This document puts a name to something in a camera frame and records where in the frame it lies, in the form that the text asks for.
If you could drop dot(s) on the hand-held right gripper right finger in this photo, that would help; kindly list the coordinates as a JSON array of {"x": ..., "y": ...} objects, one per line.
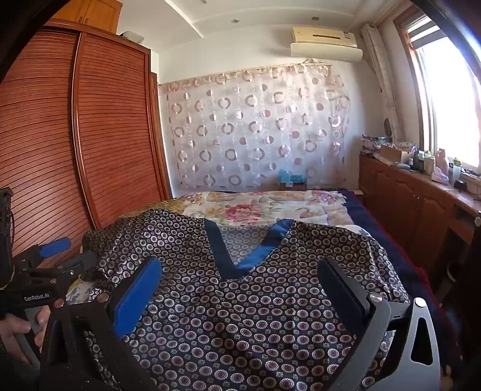
[{"x": 344, "y": 297}]

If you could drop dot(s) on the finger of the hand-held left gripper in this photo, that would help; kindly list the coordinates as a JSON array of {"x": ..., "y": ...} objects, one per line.
[
  {"x": 80, "y": 265},
  {"x": 54, "y": 247}
]

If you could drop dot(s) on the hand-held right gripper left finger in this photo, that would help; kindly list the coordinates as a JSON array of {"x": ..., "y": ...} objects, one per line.
[{"x": 138, "y": 299}]

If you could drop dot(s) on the dark circle-print garment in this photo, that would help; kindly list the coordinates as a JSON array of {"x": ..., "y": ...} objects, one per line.
[{"x": 225, "y": 319}]

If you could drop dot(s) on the person's left hand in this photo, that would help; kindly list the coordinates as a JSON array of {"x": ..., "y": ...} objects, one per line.
[{"x": 20, "y": 332}]

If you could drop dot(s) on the blue floral bed cover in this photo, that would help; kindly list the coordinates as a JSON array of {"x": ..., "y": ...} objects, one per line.
[{"x": 77, "y": 293}]

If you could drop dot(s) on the golden patterned blanket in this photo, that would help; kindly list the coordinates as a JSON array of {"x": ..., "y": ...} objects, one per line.
[{"x": 158, "y": 208}]

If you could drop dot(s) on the wooden low cabinet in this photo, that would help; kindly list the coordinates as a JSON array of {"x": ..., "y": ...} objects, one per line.
[{"x": 406, "y": 203}]

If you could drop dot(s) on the pink floral quilt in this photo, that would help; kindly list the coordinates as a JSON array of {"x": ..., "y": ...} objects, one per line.
[{"x": 263, "y": 210}]

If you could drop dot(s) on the blue box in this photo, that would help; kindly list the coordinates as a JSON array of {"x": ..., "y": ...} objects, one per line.
[{"x": 291, "y": 179}]

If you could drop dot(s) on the wooden slatted wardrobe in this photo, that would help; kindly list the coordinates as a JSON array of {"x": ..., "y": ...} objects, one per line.
[{"x": 112, "y": 131}]

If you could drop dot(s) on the cardboard box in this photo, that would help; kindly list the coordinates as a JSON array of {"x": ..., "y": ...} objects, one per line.
[{"x": 392, "y": 152}]

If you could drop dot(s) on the round ornament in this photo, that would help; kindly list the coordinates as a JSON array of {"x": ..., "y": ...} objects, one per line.
[{"x": 387, "y": 126}]

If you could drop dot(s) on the sheer circle-print curtain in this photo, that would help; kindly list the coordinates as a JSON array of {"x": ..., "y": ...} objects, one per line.
[{"x": 255, "y": 124}]

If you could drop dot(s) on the white box on wardrobe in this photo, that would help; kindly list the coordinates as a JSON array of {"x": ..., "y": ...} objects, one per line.
[{"x": 132, "y": 37}]

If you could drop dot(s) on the beige window curtain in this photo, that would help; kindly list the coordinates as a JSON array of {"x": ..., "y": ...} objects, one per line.
[{"x": 383, "y": 75}]

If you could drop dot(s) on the window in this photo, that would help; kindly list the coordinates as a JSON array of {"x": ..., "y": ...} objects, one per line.
[{"x": 447, "y": 94}]

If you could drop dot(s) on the wooden overhead cupboard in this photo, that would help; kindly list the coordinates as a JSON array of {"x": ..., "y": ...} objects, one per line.
[{"x": 88, "y": 13}]

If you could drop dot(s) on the wall air conditioner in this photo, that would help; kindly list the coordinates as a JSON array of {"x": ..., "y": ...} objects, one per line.
[{"x": 325, "y": 43}]

